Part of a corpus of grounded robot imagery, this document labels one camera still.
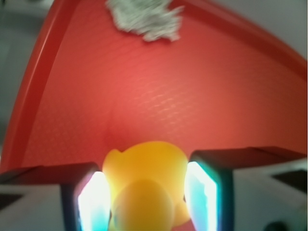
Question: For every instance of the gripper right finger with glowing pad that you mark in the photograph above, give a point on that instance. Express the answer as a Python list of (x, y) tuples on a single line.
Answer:
[(247, 189)]

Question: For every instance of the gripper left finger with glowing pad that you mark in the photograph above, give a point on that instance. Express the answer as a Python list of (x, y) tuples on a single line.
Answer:
[(71, 197)]

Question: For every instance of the yellow rubber duck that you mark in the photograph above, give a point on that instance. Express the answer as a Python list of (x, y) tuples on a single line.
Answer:
[(147, 187)]

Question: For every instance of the red plastic tray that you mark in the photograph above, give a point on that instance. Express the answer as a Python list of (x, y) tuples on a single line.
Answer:
[(89, 88)]

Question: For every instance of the crumpled grey paper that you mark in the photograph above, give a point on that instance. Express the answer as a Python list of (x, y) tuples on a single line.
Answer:
[(151, 19)]

